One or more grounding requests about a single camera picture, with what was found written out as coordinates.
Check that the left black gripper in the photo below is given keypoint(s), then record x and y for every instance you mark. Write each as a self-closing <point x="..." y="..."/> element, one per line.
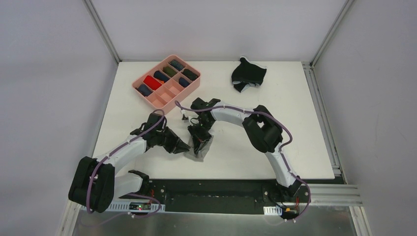
<point x="169" y="140"/>

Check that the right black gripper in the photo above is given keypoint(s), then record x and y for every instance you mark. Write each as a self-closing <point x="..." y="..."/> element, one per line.
<point x="198" y="132"/>

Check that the grey underwear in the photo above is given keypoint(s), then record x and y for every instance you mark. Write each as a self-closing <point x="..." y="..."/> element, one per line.
<point x="198" y="147"/>

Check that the black underwear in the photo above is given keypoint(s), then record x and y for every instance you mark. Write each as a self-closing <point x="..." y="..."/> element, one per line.
<point x="247" y="75"/>
<point x="190" y="74"/>

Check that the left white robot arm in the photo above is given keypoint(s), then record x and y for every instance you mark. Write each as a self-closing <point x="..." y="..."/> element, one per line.
<point x="96" y="182"/>

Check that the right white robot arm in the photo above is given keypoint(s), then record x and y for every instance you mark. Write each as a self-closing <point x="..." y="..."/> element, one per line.
<point x="262" y="129"/>

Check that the small navy rolled underwear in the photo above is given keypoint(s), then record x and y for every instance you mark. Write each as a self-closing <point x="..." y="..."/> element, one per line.
<point x="183" y="82"/>

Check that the black rolled underwear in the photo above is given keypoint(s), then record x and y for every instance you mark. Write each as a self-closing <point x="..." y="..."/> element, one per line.
<point x="190" y="74"/>

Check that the dark blue rolled underwear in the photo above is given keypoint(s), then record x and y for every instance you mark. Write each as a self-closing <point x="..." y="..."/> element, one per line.
<point x="144" y="90"/>

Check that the red rolled underwear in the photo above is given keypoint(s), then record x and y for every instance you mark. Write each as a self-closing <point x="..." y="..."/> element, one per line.
<point x="151" y="82"/>

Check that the olive rolled underwear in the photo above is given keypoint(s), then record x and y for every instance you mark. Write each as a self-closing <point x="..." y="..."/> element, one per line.
<point x="169" y="71"/>

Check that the striped rolled underwear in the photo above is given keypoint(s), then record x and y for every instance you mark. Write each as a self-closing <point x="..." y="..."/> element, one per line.
<point x="177" y="65"/>

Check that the pink divided organizer tray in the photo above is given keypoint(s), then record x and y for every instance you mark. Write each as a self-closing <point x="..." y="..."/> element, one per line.
<point x="164" y="97"/>

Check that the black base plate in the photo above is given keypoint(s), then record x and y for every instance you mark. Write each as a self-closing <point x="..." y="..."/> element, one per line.
<point x="234" y="196"/>

